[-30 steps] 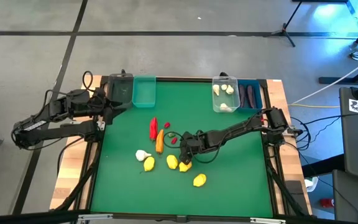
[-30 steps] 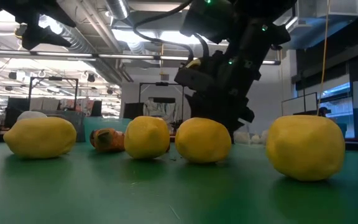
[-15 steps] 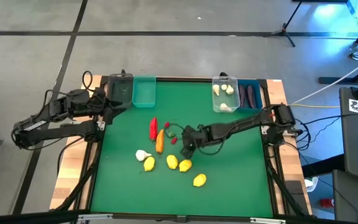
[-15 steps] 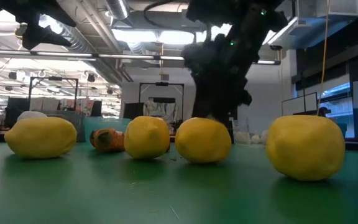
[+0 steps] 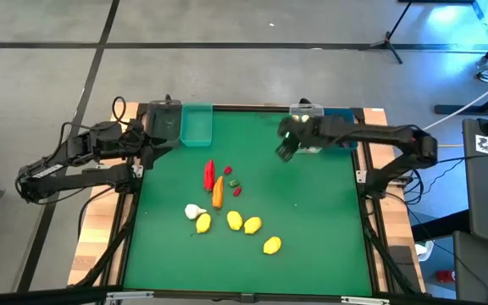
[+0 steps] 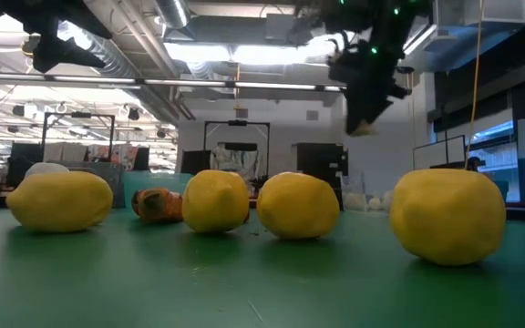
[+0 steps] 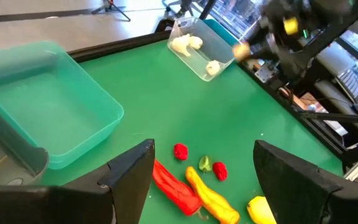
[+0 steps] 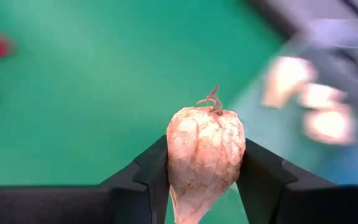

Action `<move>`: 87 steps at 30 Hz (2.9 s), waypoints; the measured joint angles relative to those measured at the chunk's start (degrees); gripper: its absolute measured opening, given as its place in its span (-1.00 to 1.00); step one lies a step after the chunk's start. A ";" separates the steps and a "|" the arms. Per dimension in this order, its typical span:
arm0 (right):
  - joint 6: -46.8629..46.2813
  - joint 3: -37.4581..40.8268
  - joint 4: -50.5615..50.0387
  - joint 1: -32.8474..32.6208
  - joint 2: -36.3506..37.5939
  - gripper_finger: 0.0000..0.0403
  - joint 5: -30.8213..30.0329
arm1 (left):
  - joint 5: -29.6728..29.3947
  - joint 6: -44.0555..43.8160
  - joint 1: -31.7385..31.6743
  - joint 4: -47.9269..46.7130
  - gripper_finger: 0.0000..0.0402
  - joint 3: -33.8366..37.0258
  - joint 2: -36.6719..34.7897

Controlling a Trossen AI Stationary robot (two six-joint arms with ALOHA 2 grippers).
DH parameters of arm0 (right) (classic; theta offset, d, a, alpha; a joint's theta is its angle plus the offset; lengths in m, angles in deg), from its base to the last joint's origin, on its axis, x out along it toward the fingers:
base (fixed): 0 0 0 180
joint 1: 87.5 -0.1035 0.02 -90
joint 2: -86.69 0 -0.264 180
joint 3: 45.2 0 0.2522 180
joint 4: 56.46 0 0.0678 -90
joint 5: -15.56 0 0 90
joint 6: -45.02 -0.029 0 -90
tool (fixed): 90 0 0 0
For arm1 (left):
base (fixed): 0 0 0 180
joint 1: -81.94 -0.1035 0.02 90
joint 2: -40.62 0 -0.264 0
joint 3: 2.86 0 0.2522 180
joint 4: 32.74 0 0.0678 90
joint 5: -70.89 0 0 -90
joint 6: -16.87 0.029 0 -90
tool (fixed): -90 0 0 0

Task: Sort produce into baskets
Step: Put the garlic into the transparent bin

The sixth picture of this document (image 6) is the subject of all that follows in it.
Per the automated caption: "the clear plastic bin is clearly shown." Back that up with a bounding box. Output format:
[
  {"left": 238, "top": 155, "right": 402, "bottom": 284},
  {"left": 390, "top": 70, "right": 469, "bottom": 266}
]
[{"left": 338, "top": 172, "right": 396, "bottom": 213}]

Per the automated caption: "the silver ventilation duct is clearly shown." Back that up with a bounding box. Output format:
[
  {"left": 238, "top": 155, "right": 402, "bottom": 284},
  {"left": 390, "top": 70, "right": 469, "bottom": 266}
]
[{"left": 152, "top": 0, "right": 191, "bottom": 29}]

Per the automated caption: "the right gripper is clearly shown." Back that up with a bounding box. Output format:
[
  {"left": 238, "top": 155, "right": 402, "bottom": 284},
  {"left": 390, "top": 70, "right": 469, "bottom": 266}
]
[{"left": 328, "top": 40, "right": 412, "bottom": 135}]

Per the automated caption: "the silver light bar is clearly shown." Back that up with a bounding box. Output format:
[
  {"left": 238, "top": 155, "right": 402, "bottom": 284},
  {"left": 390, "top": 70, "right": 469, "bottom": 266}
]
[{"left": 0, "top": 71, "right": 348, "bottom": 92}]

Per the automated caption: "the yellow hanging cable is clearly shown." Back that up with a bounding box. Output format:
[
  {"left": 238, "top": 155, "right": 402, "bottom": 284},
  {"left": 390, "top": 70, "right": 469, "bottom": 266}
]
[{"left": 465, "top": 0, "right": 486, "bottom": 170}]

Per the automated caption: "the teal translucent plastic bin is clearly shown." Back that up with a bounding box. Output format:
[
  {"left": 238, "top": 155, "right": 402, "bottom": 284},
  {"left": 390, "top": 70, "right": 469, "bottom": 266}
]
[{"left": 122, "top": 170, "right": 191, "bottom": 213}]

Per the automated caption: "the yellow lemon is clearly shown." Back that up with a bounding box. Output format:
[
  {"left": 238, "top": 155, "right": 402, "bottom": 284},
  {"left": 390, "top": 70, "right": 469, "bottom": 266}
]
[
  {"left": 5, "top": 170, "right": 114, "bottom": 234},
  {"left": 181, "top": 169, "right": 251, "bottom": 234},
  {"left": 256, "top": 171, "right": 341, "bottom": 241},
  {"left": 388, "top": 168, "right": 508, "bottom": 267}
]

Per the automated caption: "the green table mat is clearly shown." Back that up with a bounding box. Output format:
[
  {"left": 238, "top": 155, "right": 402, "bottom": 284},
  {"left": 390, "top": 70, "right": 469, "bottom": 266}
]
[{"left": 0, "top": 207, "right": 525, "bottom": 328}]

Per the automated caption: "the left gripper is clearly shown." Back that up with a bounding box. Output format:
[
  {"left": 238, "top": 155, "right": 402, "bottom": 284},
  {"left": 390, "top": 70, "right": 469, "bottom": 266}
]
[{"left": 0, "top": 0, "right": 113, "bottom": 74}]

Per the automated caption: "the black frame rig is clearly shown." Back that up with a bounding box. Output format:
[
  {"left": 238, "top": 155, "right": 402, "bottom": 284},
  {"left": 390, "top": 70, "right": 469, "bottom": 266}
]
[
  {"left": 41, "top": 111, "right": 117, "bottom": 163},
  {"left": 202, "top": 119, "right": 272, "bottom": 183}
]

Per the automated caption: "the black cabinet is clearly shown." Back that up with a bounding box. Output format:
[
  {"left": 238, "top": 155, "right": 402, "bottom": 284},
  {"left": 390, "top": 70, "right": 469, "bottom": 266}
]
[{"left": 296, "top": 142, "right": 349, "bottom": 183}]

